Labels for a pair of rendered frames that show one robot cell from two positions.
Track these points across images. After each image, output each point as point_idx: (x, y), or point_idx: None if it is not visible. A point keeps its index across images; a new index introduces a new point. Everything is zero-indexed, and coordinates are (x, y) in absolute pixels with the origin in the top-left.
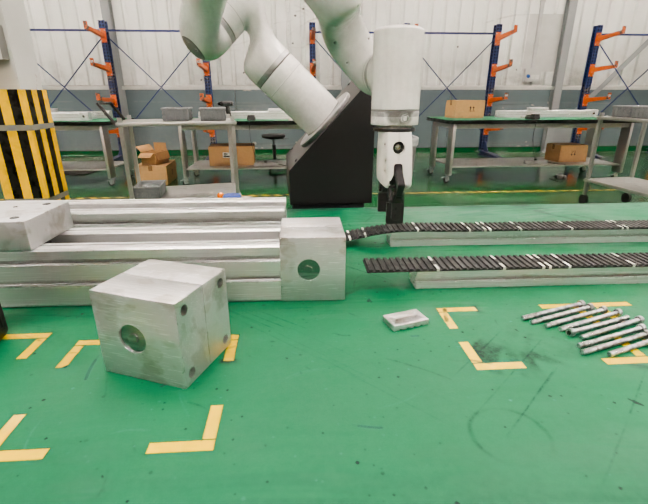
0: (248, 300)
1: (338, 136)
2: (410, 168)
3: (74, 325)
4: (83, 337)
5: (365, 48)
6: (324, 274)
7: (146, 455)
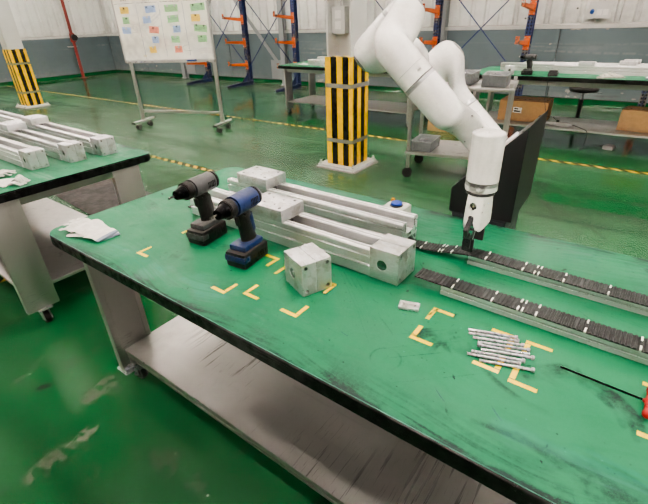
0: (355, 270)
1: None
2: (478, 220)
3: None
4: None
5: None
6: (388, 270)
7: (279, 310)
